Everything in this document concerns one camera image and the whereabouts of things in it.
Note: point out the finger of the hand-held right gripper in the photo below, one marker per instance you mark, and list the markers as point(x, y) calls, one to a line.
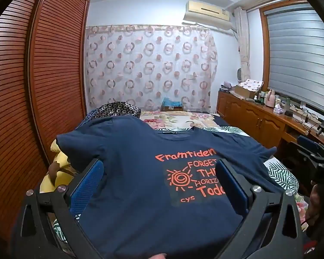
point(307, 141)

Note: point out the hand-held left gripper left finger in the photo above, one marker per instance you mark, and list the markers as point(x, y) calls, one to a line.
point(86, 186)

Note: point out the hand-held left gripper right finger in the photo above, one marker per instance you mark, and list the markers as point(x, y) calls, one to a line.
point(232, 189)

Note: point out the navy blue printed t-shirt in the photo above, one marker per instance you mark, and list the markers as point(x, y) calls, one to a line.
point(140, 172)

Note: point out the person's right hand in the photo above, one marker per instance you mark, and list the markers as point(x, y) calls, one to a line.
point(317, 203)

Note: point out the small black box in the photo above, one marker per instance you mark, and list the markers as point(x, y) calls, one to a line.
point(289, 113)

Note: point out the yellow brown garment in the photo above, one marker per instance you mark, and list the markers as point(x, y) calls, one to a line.
point(60, 157)

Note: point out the palm leaf print blanket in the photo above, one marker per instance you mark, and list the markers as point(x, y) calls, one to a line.
point(280, 175)

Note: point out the small pink tissue pack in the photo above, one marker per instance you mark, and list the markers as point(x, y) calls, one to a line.
point(278, 109)

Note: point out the wooden sideboard cabinet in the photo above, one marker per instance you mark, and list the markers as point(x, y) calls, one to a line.
point(259, 118)

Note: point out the pink thermos jug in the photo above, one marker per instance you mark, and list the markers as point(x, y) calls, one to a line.
point(271, 98)

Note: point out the group of small bottles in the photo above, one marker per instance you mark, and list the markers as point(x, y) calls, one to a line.
point(260, 98)

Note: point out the dark blue bed sheet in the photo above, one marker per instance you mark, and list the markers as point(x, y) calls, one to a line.
point(221, 121)

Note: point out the open cardboard box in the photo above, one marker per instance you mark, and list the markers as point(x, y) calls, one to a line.
point(243, 92)

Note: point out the grey zebra window blind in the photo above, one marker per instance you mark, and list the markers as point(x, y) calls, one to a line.
point(299, 59)

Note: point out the floral bed sheet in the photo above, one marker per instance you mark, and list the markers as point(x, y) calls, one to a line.
point(172, 118)

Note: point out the small desk fan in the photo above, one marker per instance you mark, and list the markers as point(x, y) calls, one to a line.
point(240, 76)

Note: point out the pink storage box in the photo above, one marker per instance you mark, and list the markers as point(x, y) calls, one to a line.
point(227, 86)

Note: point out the small cardboard box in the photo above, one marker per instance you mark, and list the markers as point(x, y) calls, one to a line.
point(172, 108)

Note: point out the blue plastic bag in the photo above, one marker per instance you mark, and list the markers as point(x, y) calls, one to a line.
point(171, 101)

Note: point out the beige side curtain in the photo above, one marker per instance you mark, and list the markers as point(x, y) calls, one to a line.
point(243, 45)

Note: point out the wooden louvred wardrobe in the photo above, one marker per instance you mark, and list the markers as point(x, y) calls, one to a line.
point(56, 59)

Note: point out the wooden window frame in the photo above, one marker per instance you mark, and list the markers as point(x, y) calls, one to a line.
point(264, 45)

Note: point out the beige wall air conditioner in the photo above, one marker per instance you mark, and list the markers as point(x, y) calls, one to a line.
point(205, 12)

